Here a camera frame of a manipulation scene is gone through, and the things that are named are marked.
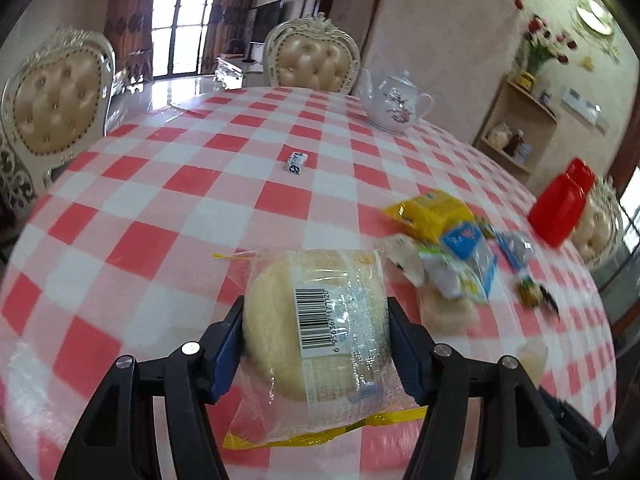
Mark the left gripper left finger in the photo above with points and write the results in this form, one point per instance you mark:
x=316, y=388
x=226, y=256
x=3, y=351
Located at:
x=115, y=436

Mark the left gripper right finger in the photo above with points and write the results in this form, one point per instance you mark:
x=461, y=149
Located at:
x=517, y=437

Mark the white triangular snack packet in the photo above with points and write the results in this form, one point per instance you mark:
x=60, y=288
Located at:
x=533, y=356

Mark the green ginkgo snack packet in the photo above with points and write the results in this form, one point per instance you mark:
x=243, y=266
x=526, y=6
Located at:
x=453, y=278

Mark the small blue clear packet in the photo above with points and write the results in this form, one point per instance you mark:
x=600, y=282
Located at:
x=517, y=247

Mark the blue monkey snack bag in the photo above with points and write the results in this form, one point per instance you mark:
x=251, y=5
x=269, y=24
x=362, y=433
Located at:
x=467, y=242

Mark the round bread clear package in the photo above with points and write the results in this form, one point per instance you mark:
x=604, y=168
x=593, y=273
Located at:
x=316, y=361

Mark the yellow snack bag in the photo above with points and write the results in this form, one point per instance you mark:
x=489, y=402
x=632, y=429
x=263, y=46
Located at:
x=430, y=216

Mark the white nut snack packet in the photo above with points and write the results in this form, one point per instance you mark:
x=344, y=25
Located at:
x=403, y=252

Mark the clear wrapped biscuit pack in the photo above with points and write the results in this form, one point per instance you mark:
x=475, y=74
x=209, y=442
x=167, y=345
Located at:
x=446, y=317

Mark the cream tufted chair right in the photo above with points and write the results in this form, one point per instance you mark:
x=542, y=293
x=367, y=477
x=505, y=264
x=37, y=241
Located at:
x=599, y=231

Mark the cream tufted chair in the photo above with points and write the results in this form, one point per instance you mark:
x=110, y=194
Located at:
x=311, y=53
x=53, y=109
x=599, y=231

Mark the red thermos jug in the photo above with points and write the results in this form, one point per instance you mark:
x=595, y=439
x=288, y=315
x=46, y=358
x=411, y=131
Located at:
x=558, y=209

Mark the wooden corner shelf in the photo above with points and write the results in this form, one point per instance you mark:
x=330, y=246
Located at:
x=516, y=132

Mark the small white candy wrapper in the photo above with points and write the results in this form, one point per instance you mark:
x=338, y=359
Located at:
x=296, y=162

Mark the cream tufted chair left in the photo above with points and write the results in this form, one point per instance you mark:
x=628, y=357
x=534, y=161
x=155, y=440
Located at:
x=53, y=109

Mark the white floral teapot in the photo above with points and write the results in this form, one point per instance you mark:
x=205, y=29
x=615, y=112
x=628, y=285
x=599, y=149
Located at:
x=395, y=104

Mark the white tv cabinet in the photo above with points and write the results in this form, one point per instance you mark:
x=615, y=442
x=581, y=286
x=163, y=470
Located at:
x=236, y=74

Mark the red flower bouquet vase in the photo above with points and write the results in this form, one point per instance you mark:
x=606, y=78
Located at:
x=539, y=45

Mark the window with curtains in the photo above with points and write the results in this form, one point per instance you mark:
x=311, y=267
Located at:
x=178, y=36

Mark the wall television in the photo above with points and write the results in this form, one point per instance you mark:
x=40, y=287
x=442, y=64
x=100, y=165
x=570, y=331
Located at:
x=263, y=18

